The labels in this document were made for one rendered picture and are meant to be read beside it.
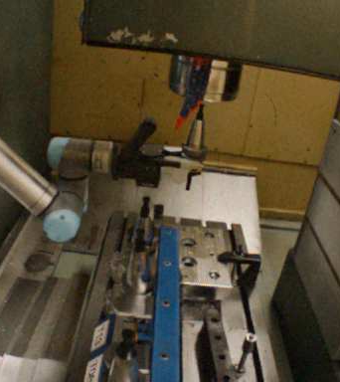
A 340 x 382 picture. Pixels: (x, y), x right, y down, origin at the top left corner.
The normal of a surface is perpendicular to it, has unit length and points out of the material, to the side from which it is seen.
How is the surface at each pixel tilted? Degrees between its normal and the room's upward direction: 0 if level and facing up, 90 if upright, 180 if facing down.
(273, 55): 90
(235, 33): 90
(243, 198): 24
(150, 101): 90
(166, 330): 0
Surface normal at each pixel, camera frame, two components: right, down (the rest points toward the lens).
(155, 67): -0.02, 0.46
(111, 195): 0.11, -0.62
